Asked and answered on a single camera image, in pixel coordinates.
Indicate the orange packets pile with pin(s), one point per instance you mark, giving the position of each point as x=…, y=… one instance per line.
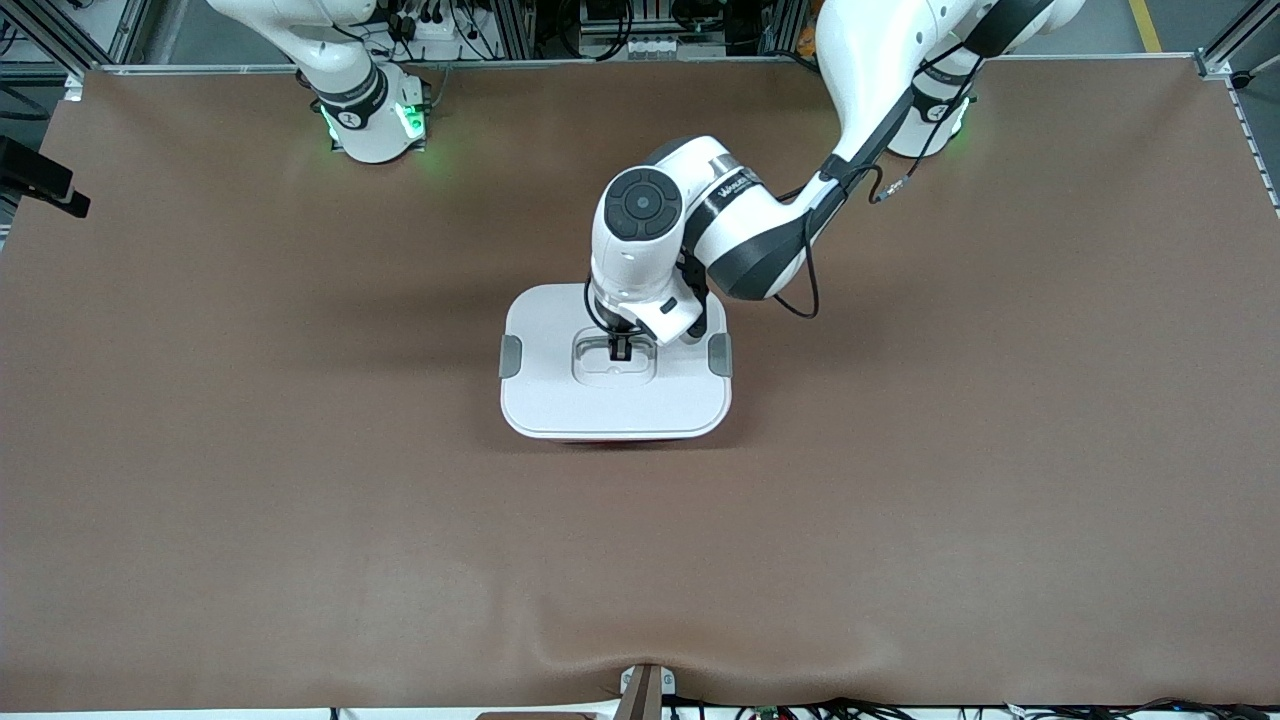
x=807, y=42

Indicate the brown table mat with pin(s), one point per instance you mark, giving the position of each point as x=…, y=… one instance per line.
x=640, y=560

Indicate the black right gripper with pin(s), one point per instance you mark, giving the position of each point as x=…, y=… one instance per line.
x=33, y=168

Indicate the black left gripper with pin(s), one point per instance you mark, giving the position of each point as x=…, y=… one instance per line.
x=616, y=331

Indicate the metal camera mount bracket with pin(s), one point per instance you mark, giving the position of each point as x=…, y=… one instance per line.
x=645, y=695

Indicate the white power strip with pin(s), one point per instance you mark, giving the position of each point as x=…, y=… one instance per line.
x=440, y=30

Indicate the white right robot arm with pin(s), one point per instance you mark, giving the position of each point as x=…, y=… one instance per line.
x=365, y=125

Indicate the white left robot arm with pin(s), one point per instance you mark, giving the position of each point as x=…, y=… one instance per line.
x=750, y=230

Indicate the aluminium frame strut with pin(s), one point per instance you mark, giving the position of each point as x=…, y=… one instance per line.
x=60, y=35
x=1215, y=62

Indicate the white connector block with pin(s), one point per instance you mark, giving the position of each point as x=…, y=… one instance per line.
x=655, y=47

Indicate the pink plastic box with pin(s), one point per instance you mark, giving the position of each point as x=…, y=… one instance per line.
x=620, y=440

